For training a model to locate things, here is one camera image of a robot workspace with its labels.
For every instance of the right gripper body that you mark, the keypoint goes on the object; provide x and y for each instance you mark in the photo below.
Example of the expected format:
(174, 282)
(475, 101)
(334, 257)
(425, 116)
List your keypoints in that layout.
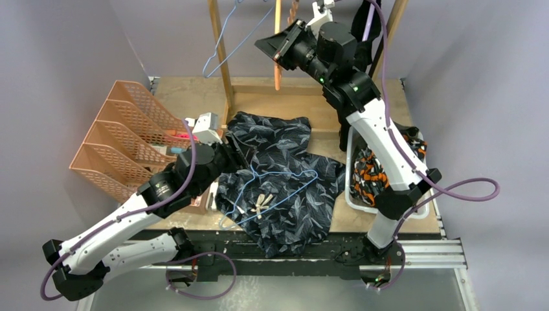
(302, 52)

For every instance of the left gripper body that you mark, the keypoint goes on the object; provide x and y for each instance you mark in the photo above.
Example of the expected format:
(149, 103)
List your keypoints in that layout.
(225, 161)

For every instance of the orange hanger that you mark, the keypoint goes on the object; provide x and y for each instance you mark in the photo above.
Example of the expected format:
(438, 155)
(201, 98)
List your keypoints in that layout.
(277, 29)

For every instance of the blue wire hanger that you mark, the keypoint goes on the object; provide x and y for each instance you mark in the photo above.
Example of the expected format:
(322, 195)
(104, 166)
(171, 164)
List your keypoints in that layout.
(240, 23)

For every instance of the peach plastic file organizer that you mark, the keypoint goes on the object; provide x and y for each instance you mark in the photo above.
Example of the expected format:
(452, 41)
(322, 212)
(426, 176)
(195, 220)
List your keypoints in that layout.
(128, 141)

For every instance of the grey camouflage shorts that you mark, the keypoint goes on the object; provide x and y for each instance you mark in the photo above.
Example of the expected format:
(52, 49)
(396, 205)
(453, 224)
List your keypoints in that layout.
(285, 201)

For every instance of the orange camouflage shorts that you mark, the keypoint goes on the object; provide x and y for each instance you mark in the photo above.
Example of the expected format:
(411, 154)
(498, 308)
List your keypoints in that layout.
(368, 178)

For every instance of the white stapler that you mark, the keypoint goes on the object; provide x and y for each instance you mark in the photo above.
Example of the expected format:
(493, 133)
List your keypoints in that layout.
(211, 197)

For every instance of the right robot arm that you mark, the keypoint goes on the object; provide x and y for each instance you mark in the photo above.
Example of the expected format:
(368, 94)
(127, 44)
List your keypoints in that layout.
(356, 98)

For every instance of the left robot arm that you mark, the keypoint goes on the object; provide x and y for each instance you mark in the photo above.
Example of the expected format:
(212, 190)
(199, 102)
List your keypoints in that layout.
(81, 265)

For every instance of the purple hanger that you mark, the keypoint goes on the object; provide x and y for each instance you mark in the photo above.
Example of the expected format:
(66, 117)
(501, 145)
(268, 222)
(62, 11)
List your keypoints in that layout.
(370, 32)

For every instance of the pink highlighter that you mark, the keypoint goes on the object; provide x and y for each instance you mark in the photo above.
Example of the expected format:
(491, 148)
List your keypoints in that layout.
(185, 136)

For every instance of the black garment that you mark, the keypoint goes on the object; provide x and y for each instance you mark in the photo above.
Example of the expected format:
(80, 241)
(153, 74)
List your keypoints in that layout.
(363, 52)

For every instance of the wooden clothes rack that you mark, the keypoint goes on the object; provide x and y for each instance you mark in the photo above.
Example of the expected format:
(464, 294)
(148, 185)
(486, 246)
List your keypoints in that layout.
(298, 97)

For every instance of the white plastic basket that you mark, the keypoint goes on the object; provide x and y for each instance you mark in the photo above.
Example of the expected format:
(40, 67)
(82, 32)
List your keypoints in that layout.
(404, 191)

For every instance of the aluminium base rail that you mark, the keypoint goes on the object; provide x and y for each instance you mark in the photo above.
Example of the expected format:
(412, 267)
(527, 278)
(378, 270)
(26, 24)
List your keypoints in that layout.
(339, 255)

